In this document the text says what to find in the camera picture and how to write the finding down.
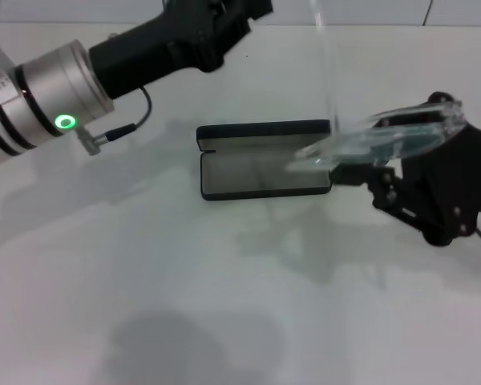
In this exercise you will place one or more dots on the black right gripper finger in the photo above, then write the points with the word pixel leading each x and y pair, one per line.
pixel 385 188
pixel 409 118

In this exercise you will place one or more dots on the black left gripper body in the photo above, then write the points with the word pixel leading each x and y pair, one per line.
pixel 164 44

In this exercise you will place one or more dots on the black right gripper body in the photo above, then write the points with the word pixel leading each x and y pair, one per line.
pixel 457 180

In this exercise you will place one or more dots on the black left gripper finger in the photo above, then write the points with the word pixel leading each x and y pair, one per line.
pixel 244 7
pixel 234 38

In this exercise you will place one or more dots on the clear white glasses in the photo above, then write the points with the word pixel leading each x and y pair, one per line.
pixel 385 140

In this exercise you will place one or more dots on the black glasses case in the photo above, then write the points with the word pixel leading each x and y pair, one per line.
pixel 232 176

